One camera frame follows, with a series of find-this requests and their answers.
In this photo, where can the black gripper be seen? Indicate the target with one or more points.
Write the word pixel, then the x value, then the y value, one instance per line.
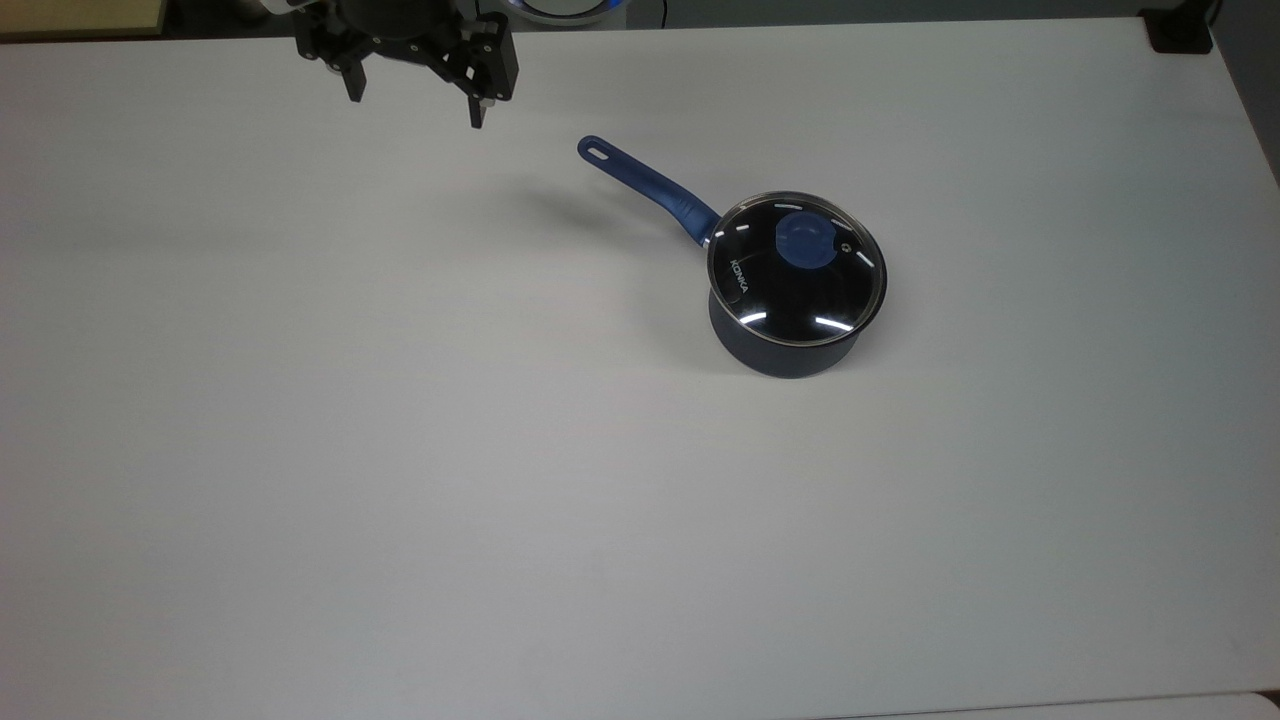
pixel 395 25

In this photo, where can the black table clamp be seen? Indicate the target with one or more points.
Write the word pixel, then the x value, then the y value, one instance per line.
pixel 1180 28

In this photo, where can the glass lid with blue knob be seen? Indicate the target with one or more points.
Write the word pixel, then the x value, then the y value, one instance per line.
pixel 797 270

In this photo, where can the wooden board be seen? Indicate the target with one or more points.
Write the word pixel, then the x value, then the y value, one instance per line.
pixel 80 15

